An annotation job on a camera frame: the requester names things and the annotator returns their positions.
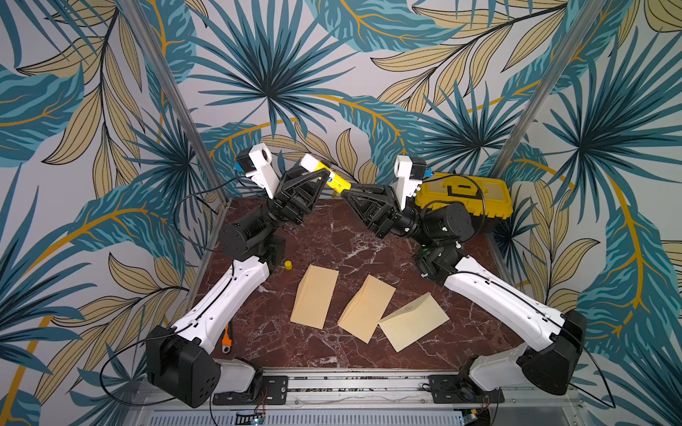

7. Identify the left manila envelope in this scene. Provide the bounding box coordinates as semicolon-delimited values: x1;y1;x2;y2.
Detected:
291;264;339;329

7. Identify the yellow black toolbox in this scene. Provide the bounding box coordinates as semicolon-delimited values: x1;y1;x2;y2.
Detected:
415;173;513;234

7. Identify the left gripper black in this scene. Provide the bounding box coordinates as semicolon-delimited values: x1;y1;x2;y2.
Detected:
252;160;332;239

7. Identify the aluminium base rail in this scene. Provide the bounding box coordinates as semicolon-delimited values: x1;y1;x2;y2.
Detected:
123;367;592;425

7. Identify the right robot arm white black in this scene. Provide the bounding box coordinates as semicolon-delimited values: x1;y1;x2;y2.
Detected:
341;185;586;396

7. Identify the aluminium corner post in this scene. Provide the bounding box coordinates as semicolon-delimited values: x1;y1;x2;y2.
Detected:
488;0;606;179
120;0;229;208

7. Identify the right open manila envelope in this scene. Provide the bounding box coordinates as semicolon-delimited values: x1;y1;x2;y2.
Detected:
378;293;449;353

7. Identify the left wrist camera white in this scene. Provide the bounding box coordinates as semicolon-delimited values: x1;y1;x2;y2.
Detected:
236;143;280;200

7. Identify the middle manila envelope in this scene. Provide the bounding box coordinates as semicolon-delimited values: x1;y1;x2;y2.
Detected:
337;275;395;344

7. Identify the right aluminium corner post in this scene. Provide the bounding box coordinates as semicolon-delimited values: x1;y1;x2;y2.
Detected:
488;0;606;179

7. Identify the left aluminium corner post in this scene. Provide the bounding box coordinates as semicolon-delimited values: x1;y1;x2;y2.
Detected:
120;0;229;208

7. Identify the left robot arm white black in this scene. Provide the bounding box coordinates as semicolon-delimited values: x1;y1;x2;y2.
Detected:
145;166;330;408

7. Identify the orange adjustable wrench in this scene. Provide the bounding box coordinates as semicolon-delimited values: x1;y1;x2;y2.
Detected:
221;322;234;354

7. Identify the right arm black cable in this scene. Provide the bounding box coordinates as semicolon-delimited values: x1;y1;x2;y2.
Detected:
423;172;487;225

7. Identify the yellow glue stick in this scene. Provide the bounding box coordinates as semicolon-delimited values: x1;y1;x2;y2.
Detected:
300;154;352;195

